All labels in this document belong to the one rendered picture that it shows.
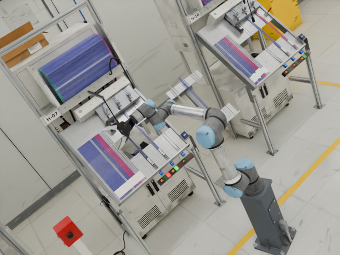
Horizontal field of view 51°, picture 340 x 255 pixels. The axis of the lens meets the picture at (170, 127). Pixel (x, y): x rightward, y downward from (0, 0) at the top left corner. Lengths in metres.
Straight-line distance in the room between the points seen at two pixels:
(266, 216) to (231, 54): 1.42
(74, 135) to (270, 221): 1.53
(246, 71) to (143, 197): 1.37
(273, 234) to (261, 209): 0.25
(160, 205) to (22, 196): 1.89
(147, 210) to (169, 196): 0.23
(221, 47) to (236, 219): 1.45
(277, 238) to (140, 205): 1.12
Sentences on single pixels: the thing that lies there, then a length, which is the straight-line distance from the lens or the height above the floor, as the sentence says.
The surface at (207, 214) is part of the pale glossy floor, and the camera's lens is 3.16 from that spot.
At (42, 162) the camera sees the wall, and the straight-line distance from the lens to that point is 4.40.
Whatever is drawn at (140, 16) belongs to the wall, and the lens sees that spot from 4.60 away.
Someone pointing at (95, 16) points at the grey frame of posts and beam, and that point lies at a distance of 2.78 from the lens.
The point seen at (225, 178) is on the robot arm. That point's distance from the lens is 2.16.
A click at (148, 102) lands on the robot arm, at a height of 1.32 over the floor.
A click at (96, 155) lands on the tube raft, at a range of 2.68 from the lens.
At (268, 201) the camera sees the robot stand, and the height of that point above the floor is 0.45.
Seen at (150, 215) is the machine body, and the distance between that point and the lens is 3.18.
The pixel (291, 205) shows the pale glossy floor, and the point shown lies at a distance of 2.99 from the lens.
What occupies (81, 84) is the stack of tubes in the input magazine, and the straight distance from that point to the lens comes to 2.70.
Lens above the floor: 2.23
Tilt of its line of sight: 30 degrees down
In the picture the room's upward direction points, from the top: 28 degrees counter-clockwise
